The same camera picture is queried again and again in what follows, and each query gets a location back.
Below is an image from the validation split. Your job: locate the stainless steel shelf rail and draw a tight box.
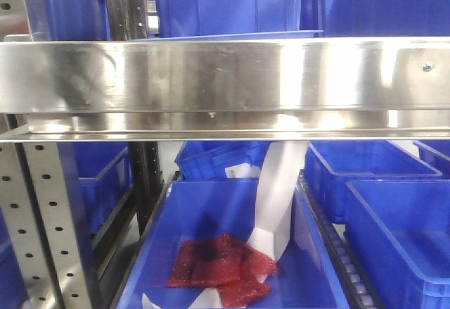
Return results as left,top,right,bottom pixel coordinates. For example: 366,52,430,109
1,37,449,142

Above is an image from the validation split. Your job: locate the blue bin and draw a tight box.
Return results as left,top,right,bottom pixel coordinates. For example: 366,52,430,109
345,180,449,308
44,0,111,41
117,179,349,308
156,0,301,37
54,141,132,234
304,140,443,224
175,141,271,181
300,0,449,37

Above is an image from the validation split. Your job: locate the blue plastic tray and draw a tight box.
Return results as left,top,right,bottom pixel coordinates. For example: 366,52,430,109
139,30,323,42

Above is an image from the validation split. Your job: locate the perforated steel shelf upright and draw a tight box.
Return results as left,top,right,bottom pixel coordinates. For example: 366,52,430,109
0,0,162,309

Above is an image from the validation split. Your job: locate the white paper strip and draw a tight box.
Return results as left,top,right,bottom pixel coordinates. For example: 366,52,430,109
138,141,305,308

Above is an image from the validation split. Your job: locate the blue bin lower centre rear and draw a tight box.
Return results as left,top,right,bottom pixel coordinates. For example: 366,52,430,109
175,141,271,181

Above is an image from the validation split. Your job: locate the blue bin lower left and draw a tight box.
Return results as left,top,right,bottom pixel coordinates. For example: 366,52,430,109
54,141,132,234

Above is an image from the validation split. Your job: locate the blue bin lower right front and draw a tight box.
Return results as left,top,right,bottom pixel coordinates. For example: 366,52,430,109
345,180,449,308

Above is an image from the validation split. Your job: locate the blue bin upper centre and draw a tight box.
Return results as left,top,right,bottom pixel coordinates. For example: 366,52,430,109
156,0,301,37

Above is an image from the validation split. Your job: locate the blue bin upper left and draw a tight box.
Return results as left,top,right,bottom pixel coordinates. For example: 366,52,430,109
44,0,111,41

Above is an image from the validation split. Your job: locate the blue bin lower right rear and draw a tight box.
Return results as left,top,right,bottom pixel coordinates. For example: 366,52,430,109
304,140,443,224

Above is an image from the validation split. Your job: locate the blue bin upper right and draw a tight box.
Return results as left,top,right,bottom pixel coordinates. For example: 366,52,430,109
300,0,449,37

